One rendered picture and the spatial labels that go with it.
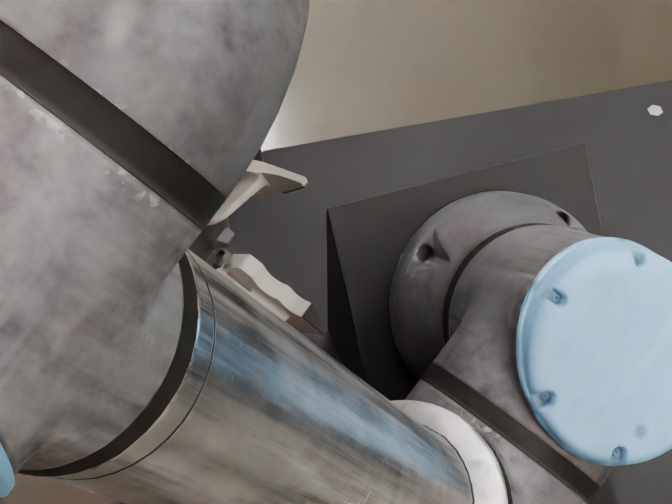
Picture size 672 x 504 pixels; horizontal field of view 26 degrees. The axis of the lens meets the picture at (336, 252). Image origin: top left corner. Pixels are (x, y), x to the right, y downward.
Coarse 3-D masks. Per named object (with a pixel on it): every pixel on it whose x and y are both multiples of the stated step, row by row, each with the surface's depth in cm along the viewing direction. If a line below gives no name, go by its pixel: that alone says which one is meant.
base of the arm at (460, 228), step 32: (512, 192) 121; (448, 224) 118; (480, 224) 117; (512, 224) 115; (544, 224) 114; (576, 224) 122; (416, 256) 119; (448, 256) 116; (416, 288) 118; (448, 288) 114; (416, 320) 117; (416, 352) 119
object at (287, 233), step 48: (576, 96) 152; (624, 96) 152; (336, 144) 147; (384, 144) 147; (432, 144) 147; (480, 144) 147; (528, 144) 147; (624, 144) 147; (336, 192) 143; (384, 192) 143; (624, 192) 143; (240, 240) 139; (288, 240) 139; (624, 480) 123
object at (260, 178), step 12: (252, 168) 99; (264, 168) 99; (276, 168) 99; (240, 180) 100; (252, 180) 99; (264, 180) 99; (276, 180) 99; (288, 180) 98; (300, 180) 98; (240, 192) 99; (252, 192) 98; (264, 192) 100; (288, 192) 99; (228, 204) 98; (240, 204) 98; (216, 216) 98
